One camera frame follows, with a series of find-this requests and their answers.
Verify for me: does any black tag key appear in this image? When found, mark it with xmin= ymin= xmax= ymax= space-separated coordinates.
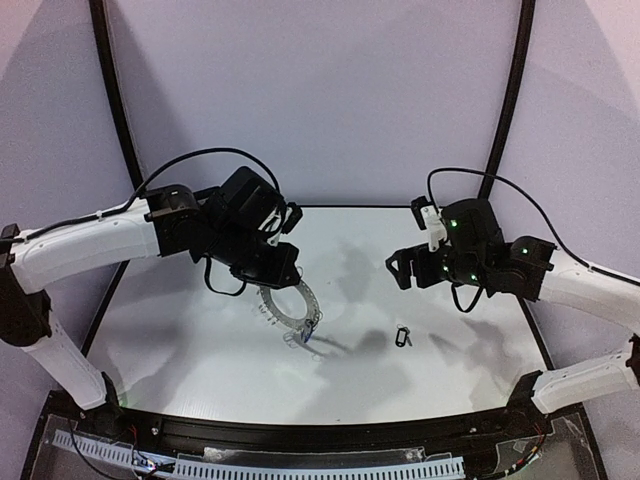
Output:
xmin=394 ymin=325 xmax=412 ymax=348

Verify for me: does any blue tag key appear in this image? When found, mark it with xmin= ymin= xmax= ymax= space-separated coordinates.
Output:
xmin=300 ymin=321 xmax=316 ymax=343

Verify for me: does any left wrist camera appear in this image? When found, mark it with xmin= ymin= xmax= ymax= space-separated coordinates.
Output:
xmin=259 ymin=202 xmax=303 ymax=246

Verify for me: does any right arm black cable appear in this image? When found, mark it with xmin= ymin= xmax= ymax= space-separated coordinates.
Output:
xmin=425 ymin=166 xmax=640 ymax=286

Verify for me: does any right black frame post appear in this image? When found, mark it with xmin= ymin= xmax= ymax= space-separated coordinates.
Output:
xmin=478 ymin=0 xmax=536 ymax=199

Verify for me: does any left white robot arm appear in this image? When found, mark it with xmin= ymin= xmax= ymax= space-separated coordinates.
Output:
xmin=1 ymin=167 xmax=303 ymax=411

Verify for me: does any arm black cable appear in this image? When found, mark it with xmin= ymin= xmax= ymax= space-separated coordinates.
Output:
xmin=425 ymin=166 xmax=640 ymax=286
xmin=0 ymin=146 xmax=284 ymax=246

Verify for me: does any metal ring disc with keyrings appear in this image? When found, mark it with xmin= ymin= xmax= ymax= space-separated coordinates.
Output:
xmin=258 ymin=281 xmax=323 ymax=345

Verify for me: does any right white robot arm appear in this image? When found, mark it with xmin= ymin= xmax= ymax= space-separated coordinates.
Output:
xmin=386 ymin=197 xmax=639 ymax=415

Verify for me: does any left black frame post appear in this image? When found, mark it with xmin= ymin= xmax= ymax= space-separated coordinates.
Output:
xmin=88 ymin=0 xmax=144 ymax=190

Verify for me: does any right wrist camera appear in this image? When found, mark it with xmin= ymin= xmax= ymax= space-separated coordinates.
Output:
xmin=410 ymin=196 xmax=448 ymax=253

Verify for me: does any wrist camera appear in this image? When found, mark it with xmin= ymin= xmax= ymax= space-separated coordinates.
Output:
xmin=259 ymin=202 xmax=303 ymax=246
xmin=410 ymin=196 xmax=448 ymax=253

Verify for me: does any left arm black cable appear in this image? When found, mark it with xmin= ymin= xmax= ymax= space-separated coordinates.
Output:
xmin=0 ymin=146 xmax=284 ymax=246

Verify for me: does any white slotted cable duct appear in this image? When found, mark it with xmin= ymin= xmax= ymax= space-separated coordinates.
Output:
xmin=45 ymin=429 xmax=466 ymax=480

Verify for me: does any black frame post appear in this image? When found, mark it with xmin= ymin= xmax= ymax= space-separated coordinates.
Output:
xmin=88 ymin=0 xmax=144 ymax=190
xmin=478 ymin=0 xmax=536 ymax=199

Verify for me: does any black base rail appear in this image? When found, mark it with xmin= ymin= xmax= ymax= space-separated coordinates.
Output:
xmin=110 ymin=409 xmax=528 ymax=453

